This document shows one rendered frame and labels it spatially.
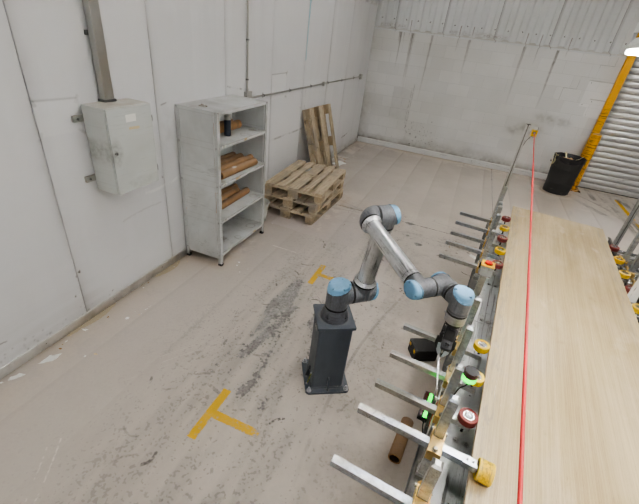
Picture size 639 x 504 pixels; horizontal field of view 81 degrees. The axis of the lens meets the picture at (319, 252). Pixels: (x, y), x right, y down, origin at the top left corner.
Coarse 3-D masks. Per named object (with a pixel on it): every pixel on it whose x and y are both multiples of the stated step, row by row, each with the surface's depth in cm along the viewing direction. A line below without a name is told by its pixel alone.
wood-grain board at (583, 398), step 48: (528, 240) 317; (576, 240) 328; (576, 288) 258; (624, 288) 265; (528, 336) 208; (576, 336) 213; (624, 336) 218; (528, 384) 178; (576, 384) 181; (624, 384) 185; (480, 432) 153; (528, 432) 155; (576, 432) 158; (624, 432) 160; (528, 480) 138; (576, 480) 140; (624, 480) 142
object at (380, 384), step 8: (376, 384) 174; (384, 384) 174; (392, 392) 172; (400, 392) 171; (408, 392) 171; (408, 400) 169; (416, 400) 168; (424, 400) 168; (424, 408) 167; (432, 408) 165; (456, 416) 163; (456, 424) 162
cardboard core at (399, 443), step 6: (402, 420) 250; (408, 420) 248; (396, 438) 237; (402, 438) 237; (396, 444) 233; (402, 444) 234; (390, 450) 231; (396, 450) 229; (402, 450) 231; (390, 456) 232; (396, 456) 227; (396, 462) 229
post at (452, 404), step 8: (448, 400) 132; (456, 400) 131; (448, 408) 133; (456, 408) 131; (448, 416) 134; (440, 424) 138; (448, 424) 136; (440, 432) 139; (424, 464) 151; (424, 472) 153
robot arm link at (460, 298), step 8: (456, 288) 159; (464, 288) 160; (448, 296) 162; (456, 296) 158; (464, 296) 156; (472, 296) 157; (448, 304) 164; (456, 304) 158; (464, 304) 157; (448, 312) 163; (456, 312) 160; (464, 312) 159
